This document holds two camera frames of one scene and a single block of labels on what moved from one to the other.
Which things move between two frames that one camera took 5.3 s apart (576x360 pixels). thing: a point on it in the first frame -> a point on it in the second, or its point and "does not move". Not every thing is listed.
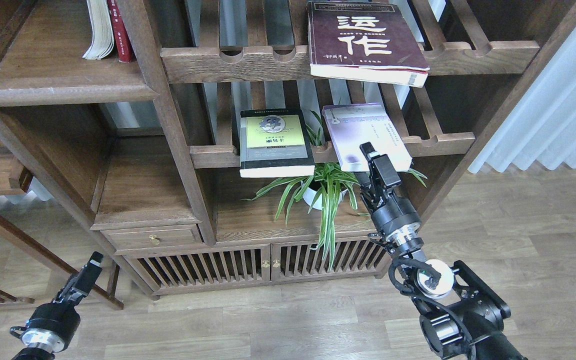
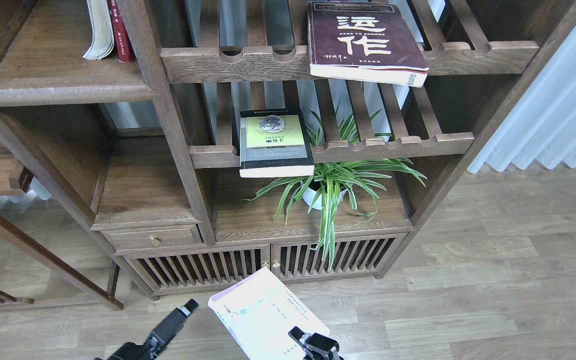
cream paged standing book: (102, 44) does not move
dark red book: (363, 41) does not move
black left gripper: (51, 326) -> (159, 339)
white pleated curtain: (563, 116) does not move
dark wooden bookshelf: (215, 144) does not move
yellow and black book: (275, 143) does not move
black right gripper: (394, 218) -> (315, 346)
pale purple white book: (350, 125) -> (259, 310)
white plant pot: (310, 194) does not move
